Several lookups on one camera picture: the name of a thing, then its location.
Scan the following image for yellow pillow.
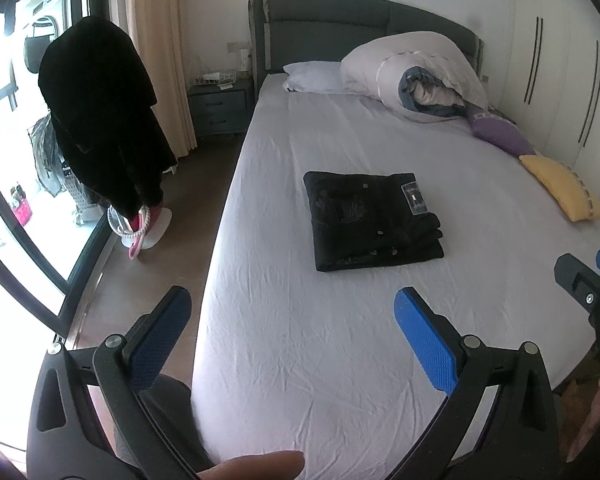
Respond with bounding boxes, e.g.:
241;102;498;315
519;154;600;222

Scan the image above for beige curtain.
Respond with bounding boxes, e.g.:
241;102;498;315
125;0;198;161

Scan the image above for white wardrobe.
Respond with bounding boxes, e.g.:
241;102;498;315
510;0;600;203

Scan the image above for grey upholstered headboard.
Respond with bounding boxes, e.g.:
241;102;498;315
248;0;485;92

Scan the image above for glass sliding door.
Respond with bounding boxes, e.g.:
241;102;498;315
0;0;117;341

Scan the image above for person's right hand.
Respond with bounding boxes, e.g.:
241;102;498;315
567;370;600;463

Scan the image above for rolled white grey duvet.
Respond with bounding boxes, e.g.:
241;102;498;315
340;31;491;123

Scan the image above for white pillow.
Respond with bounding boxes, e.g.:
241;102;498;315
282;61;361;95

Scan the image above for bed with white sheet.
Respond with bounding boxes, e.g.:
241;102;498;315
190;72;600;467

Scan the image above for black pants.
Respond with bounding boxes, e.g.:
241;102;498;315
303;171;445;273

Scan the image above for grey nightstand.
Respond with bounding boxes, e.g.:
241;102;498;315
187;79;255;137

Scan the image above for pink basket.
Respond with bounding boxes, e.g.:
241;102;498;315
11;185;34;227

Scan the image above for person's grey clothing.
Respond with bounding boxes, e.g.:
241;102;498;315
115;377;216;480

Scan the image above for purple pillow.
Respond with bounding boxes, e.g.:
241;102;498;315
464;104;536;157

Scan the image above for person's left hand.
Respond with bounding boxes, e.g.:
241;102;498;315
197;451;306;480

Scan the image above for black coat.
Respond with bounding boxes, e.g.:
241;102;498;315
37;16;177;217

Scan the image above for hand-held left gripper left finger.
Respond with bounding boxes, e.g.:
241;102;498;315
26;286;216;480

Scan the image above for long black wardrobe handle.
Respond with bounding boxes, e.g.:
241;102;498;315
578;40;600;149
526;16;544;104

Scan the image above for pink slippers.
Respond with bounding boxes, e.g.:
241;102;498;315
129;205;165;260

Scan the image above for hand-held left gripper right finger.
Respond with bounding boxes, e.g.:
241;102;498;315
394;287;569;480

